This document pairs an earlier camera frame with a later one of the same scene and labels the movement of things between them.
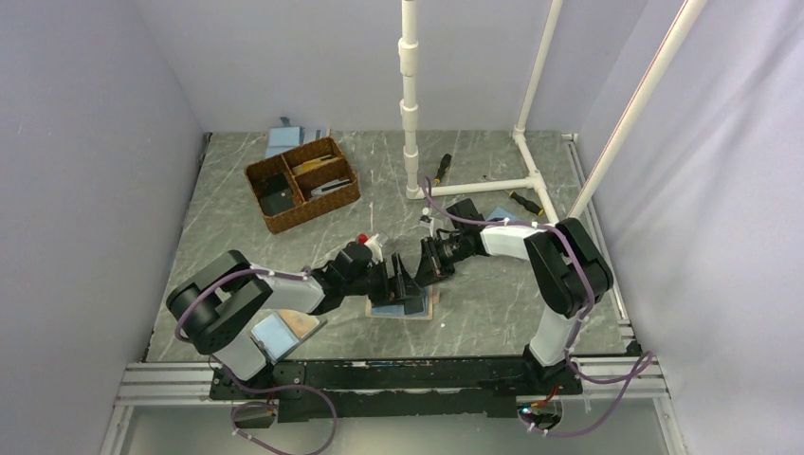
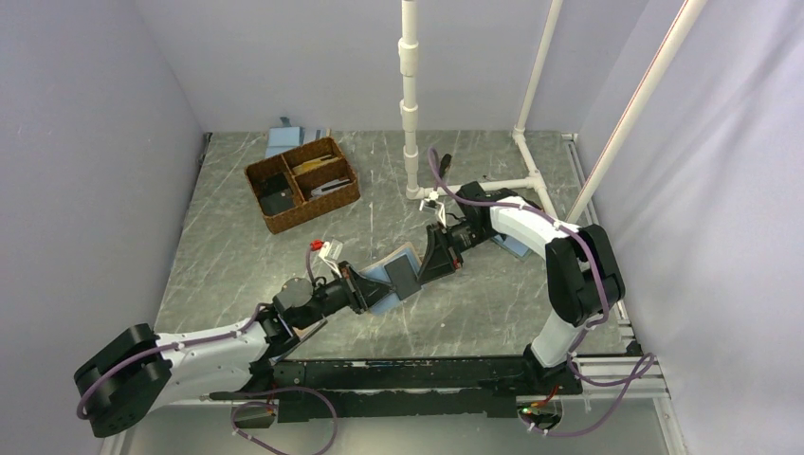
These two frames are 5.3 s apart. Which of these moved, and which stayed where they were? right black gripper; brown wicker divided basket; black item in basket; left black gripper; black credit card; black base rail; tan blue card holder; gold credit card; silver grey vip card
Moved: tan blue card holder; left black gripper; black credit card
Stayed: brown wicker divided basket; right black gripper; gold credit card; black item in basket; silver grey vip card; black base rail
